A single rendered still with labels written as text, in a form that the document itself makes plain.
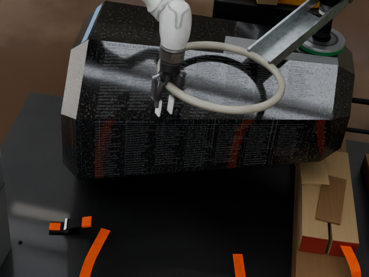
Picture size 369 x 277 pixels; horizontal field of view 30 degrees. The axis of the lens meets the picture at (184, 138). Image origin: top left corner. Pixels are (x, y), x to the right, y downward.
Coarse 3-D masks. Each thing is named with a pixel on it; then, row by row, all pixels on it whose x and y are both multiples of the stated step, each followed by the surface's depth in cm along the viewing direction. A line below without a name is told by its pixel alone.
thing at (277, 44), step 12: (312, 0) 289; (348, 0) 287; (300, 12) 287; (336, 12) 285; (288, 24) 285; (300, 24) 285; (312, 24) 278; (324, 24) 283; (264, 36) 277; (276, 36) 282; (288, 36) 281; (300, 36) 274; (252, 48) 274; (264, 48) 278; (276, 48) 278; (288, 48) 272; (276, 60) 270
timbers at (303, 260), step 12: (300, 252) 300; (300, 264) 295; (312, 264) 295; (324, 264) 296; (336, 264) 296; (348, 264) 297; (300, 276) 290; (312, 276) 290; (324, 276) 291; (336, 276) 291; (348, 276) 292
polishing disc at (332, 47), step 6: (336, 30) 306; (336, 36) 302; (342, 36) 302; (306, 42) 296; (312, 42) 296; (318, 42) 297; (324, 42) 297; (330, 42) 297; (336, 42) 298; (342, 42) 298; (312, 48) 293; (318, 48) 293; (324, 48) 293; (330, 48) 294; (336, 48) 294; (342, 48) 297
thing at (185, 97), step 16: (192, 48) 273; (208, 48) 276; (224, 48) 276; (240, 48) 275; (272, 64) 268; (176, 96) 243; (192, 96) 241; (224, 112) 239; (240, 112) 240; (256, 112) 243
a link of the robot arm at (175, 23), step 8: (176, 0) 231; (168, 8) 228; (176, 8) 227; (184, 8) 228; (160, 16) 236; (168, 16) 228; (176, 16) 227; (184, 16) 228; (160, 24) 234; (168, 24) 229; (176, 24) 229; (184, 24) 229; (160, 32) 234; (168, 32) 231; (176, 32) 230; (184, 32) 231; (168, 40) 232; (176, 40) 232; (184, 40) 233; (168, 48) 235; (176, 48) 234
